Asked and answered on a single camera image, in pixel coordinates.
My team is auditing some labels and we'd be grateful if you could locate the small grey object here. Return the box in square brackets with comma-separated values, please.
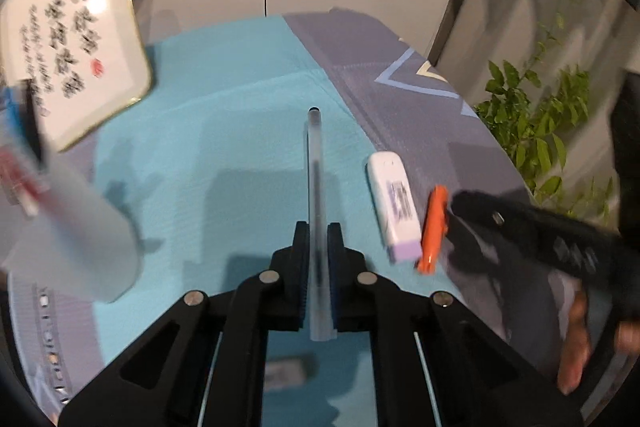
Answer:
[265, 354, 319, 391]

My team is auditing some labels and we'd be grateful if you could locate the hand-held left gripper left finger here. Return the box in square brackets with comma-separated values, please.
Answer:
[57, 221, 310, 427]

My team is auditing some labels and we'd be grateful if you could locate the clear gel pen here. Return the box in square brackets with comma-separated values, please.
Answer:
[305, 107, 334, 342]

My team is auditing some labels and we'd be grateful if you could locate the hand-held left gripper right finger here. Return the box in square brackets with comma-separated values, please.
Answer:
[327, 222, 583, 427]

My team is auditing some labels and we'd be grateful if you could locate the green potted plant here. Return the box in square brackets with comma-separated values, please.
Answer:
[472, 0, 621, 228]

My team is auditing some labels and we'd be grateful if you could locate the blue pen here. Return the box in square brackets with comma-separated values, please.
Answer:
[0, 88, 29, 144]

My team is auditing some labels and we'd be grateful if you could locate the framed calligraphy sign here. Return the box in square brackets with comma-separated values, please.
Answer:
[0, 0, 154, 154]

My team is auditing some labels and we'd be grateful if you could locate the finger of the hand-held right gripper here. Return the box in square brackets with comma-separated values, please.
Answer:
[447, 189, 622, 282]

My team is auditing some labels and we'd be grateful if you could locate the person's right hand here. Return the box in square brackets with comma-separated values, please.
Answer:
[556, 292, 639, 396]

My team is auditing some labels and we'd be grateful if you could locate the red and white pen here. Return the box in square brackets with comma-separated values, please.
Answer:
[0, 149, 39, 219]

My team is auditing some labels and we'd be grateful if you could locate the frosted white cup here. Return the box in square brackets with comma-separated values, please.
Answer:
[0, 147, 144, 306]

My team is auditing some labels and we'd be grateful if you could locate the orange marker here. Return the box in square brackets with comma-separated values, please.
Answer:
[415, 185, 450, 276]

